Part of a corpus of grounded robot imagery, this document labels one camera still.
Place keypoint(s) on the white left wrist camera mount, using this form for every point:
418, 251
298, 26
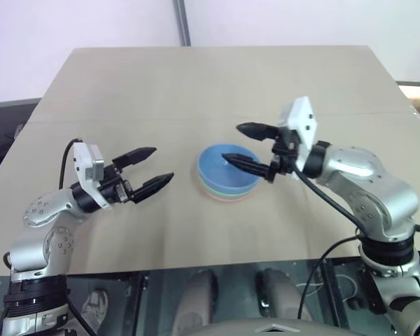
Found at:
85, 161

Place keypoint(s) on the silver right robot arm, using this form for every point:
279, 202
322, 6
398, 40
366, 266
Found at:
378, 196

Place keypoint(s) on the dark grey furniture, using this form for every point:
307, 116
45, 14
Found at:
3, 126

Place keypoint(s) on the grey metal post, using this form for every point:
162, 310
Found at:
182, 21

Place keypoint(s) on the grey robot left leg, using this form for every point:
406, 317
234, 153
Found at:
196, 301

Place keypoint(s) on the grey robot torso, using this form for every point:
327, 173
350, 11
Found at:
276, 329

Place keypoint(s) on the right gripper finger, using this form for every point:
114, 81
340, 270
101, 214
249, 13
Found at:
255, 130
246, 164

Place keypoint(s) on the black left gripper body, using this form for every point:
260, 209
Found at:
113, 185

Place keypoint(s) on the pink bowl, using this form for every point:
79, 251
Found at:
231, 199

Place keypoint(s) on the grey robot right leg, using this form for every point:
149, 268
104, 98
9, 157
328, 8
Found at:
278, 294

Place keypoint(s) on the blue bowl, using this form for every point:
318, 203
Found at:
220, 168

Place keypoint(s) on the grey sneaker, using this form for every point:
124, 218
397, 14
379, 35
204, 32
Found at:
95, 304

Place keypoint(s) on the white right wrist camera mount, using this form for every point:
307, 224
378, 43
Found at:
302, 122

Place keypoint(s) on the green bowl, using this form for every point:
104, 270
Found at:
227, 193

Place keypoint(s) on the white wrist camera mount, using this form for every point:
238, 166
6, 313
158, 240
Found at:
85, 161
302, 122

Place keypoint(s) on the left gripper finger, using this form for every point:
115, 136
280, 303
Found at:
136, 154
155, 183

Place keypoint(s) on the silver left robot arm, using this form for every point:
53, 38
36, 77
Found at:
38, 206

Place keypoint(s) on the beige table cover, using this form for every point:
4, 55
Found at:
196, 87

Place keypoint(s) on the grey robot leg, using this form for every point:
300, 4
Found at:
278, 294
196, 301

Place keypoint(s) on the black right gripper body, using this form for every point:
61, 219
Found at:
285, 150

